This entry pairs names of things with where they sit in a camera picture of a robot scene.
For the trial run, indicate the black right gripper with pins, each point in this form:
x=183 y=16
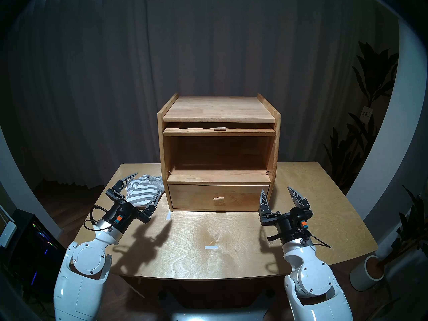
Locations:
x=291 y=231

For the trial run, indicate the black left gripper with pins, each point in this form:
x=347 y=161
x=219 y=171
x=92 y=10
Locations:
x=113 y=223

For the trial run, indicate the grey white striped shirt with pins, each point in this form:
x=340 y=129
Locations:
x=140 y=191

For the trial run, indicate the wooden flap door with knob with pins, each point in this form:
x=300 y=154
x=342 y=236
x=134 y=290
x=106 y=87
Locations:
x=200 y=132

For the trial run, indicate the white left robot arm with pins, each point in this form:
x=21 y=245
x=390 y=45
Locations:
x=87 y=260

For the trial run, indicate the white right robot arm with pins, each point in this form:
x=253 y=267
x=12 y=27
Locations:
x=311 y=277

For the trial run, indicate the wooden drawer with knob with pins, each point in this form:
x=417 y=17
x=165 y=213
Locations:
x=187 y=198

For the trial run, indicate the white round plant pot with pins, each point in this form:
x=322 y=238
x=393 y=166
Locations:
x=361 y=277

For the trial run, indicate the black computer tower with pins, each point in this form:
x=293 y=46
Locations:
x=36 y=243

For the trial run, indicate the wooden cabinet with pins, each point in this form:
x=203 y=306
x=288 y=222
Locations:
x=217 y=109

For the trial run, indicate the white paper plant label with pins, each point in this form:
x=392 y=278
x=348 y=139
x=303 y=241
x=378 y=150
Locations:
x=366 y=114

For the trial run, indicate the grey curtain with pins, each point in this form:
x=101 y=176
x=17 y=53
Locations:
x=100 y=73

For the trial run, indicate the dark potted plant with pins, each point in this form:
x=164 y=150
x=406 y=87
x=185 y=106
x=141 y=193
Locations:
x=413 y=223

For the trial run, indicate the white box device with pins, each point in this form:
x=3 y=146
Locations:
x=7 y=233

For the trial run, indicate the tall dark leafy plant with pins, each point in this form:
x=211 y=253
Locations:
x=371 y=73

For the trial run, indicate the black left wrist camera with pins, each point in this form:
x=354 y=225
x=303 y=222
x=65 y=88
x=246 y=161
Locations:
x=126 y=208

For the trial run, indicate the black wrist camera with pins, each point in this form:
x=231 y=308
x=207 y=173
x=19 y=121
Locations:
x=126 y=208
x=297 y=215

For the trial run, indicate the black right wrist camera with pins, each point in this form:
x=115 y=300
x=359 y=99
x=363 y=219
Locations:
x=297 y=215

